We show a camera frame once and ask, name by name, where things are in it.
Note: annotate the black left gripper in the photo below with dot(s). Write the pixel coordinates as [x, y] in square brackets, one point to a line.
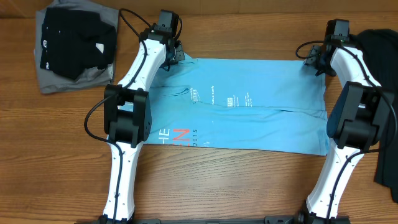
[178, 52]

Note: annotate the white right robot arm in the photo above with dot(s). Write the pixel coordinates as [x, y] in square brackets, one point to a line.
[356, 122]

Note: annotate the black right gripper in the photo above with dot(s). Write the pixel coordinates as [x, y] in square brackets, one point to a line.
[312, 61]

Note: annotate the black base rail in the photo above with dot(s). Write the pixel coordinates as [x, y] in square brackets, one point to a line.
[265, 220]

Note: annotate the crumpled black shirt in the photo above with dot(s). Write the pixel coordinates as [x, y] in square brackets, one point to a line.
[379, 48]

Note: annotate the folded black garment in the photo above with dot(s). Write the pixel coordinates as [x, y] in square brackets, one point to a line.
[74, 40]

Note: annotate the light blue printed t-shirt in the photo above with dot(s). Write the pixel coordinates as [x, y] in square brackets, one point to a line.
[273, 105]

